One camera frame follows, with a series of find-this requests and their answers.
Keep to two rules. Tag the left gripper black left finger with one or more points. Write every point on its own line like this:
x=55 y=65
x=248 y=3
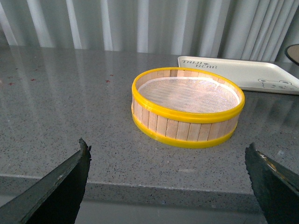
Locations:
x=56 y=198

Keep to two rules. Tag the white steamer liner paper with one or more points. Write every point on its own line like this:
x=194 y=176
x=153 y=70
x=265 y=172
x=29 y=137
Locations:
x=190 y=94

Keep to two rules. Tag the yellow wooden steamer basket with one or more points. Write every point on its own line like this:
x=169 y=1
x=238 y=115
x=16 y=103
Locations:
x=183 y=129

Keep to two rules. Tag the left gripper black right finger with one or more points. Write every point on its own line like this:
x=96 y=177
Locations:
x=275 y=187

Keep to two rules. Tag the cream bear tray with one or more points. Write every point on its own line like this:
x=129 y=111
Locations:
x=248 y=75

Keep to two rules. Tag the tan plate black rim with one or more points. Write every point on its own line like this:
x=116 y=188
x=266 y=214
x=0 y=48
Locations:
x=292 y=52

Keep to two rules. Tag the grey pleated curtain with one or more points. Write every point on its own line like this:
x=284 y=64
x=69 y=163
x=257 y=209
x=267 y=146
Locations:
x=258 y=30

